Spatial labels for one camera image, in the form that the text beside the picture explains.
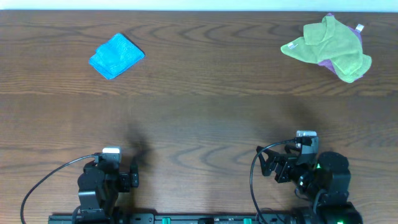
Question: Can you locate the blue microfiber cloth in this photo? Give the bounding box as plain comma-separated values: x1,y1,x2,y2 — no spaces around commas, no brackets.
89,33,145,80

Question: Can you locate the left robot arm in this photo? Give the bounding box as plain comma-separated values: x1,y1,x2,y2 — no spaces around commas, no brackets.
72,160,139,223

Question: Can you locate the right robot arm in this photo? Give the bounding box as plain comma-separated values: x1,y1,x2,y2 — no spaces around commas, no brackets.
256,145,363,224

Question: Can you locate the purple microfiber cloth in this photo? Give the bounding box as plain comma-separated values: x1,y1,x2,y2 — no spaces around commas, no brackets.
318,13,372,83

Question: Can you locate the green microfiber cloth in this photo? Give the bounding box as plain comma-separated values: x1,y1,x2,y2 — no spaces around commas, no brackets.
280,13,372,83

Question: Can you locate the left black camera cable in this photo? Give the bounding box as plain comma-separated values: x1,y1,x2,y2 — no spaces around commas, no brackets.
20,154,97,224

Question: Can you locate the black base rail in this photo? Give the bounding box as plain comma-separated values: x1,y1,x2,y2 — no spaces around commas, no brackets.
48,213,292,224

